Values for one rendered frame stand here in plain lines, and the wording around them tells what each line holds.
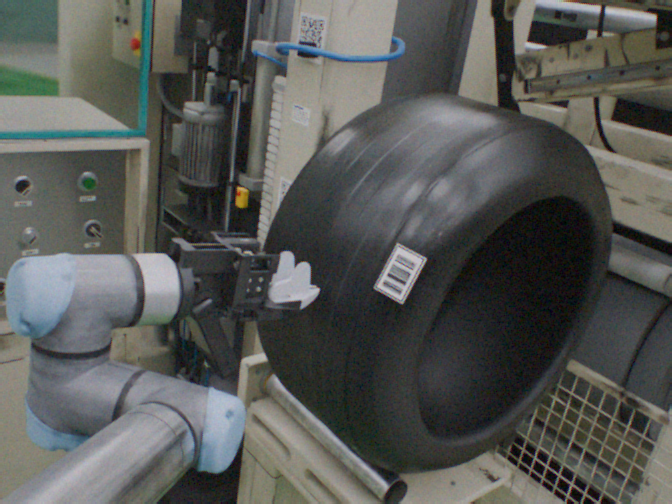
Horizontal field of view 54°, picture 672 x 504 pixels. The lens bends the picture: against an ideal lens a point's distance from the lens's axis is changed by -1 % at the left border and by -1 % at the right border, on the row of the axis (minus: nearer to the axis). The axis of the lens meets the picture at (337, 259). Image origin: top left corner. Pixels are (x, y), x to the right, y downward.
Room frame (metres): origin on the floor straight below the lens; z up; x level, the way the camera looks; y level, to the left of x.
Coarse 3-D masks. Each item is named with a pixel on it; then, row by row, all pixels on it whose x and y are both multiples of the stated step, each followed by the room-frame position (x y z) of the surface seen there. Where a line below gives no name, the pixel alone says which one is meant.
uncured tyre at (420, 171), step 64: (384, 128) 0.91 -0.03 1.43; (448, 128) 0.87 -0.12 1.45; (512, 128) 0.88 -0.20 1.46; (320, 192) 0.85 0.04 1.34; (384, 192) 0.80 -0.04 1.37; (448, 192) 0.78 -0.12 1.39; (512, 192) 0.81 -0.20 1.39; (576, 192) 0.91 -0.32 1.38; (320, 256) 0.79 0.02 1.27; (384, 256) 0.74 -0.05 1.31; (448, 256) 0.75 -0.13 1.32; (512, 256) 1.21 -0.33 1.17; (576, 256) 1.11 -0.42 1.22; (320, 320) 0.75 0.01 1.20; (384, 320) 0.72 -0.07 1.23; (448, 320) 1.19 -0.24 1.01; (512, 320) 1.15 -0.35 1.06; (576, 320) 1.01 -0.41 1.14; (320, 384) 0.75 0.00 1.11; (384, 384) 0.71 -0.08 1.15; (448, 384) 1.08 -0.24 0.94; (512, 384) 1.05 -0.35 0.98; (384, 448) 0.75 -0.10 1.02; (448, 448) 0.81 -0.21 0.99
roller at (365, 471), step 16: (272, 384) 1.02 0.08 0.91; (288, 400) 0.98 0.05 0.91; (304, 416) 0.95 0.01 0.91; (320, 432) 0.91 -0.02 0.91; (336, 448) 0.88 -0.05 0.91; (352, 464) 0.85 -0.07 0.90; (368, 464) 0.84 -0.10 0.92; (368, 480) 0.82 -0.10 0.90; (384, 480) 0.81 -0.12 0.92; (400, 480) 0.81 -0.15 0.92; (384, 496) 0.79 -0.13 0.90; (400, 496) 0.80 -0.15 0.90
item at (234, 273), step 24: (216, 240) 0.68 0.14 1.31; (240, 240) 0.71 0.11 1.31; (192, 264) 0.63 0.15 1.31; (216, 264) 0.65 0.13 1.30; (240, 264) 0.65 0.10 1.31; (264, 264) 0.68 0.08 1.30; (192, 288) 0.61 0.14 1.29; (216, 288) 0.65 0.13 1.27; (240, 288) 0.65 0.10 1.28; (264, 288) 0.68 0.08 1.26; (240, 312) 0.65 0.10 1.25
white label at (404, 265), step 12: (396, 252) 0.73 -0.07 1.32; (408, 252) 0.73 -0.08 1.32; (396, 264) 0.73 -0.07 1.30; (408, 264) 0.72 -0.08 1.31; (420, 264) 0.72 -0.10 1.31; (384, 276) 0.72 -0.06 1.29; (396, 276) 0.72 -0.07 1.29; (408, 276) 0.72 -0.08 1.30; (384, 288) 0.72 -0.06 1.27; (396, 288) 0.71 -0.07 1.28; (408, 288) 0.71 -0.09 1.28; (396, 300) 0.71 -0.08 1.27
